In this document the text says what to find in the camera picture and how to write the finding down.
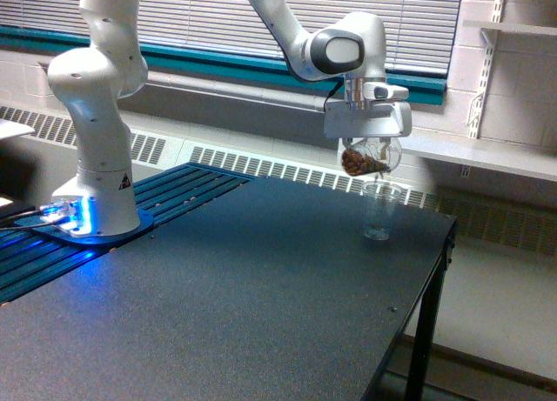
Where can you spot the white radiator vent cover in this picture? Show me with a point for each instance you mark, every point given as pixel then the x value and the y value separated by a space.
pixel 478 219

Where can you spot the clear cup with brown nuts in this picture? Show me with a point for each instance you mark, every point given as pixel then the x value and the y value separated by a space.
pixel 362 158

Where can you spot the empty clear plastic cup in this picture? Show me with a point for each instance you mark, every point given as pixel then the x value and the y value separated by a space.
pixel 379 203

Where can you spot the upper white wall shelf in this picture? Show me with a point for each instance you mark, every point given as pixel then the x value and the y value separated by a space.
pixel 513 27

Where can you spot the lower white wall shelf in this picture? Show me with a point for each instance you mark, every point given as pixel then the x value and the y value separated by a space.
pixel 480 153

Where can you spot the white shelf bracket rail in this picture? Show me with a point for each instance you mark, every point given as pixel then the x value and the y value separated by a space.
pixel 490 37

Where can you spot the black table leg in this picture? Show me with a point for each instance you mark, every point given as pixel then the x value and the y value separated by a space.
pixel 428 312

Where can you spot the blue slotted mounting plate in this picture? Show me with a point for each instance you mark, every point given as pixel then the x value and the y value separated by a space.
pixel 30 259

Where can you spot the white object at left edge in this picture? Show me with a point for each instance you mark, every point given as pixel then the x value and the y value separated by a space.
pixel 9 129

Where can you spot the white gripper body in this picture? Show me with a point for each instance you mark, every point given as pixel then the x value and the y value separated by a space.
pixel 369 109

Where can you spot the white window blinds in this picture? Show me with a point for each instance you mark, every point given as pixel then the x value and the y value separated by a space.
pixel 419 33

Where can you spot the white wall shelf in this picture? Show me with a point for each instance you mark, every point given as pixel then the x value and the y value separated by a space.
pixel 513 27
pixel 480 153

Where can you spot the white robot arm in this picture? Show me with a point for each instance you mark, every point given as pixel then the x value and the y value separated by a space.
pixel 97 206

